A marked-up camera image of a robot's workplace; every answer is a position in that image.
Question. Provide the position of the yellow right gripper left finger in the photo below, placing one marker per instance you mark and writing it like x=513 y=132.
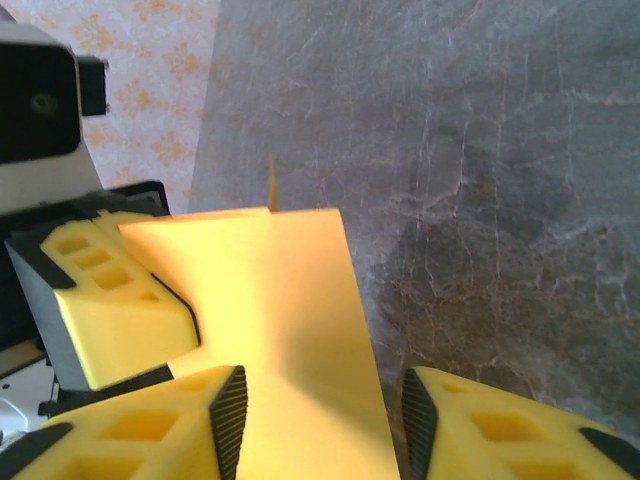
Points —
x=125 y=440

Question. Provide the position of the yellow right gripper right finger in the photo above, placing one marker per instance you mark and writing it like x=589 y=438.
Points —
x=500 y=440

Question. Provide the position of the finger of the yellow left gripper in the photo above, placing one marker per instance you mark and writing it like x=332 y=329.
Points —
x=109 y=219
x=125 y=330

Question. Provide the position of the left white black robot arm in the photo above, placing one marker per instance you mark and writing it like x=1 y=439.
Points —
x=17 y=405

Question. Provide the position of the yellow paper sheet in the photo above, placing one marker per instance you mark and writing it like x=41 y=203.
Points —
x=300 y=300

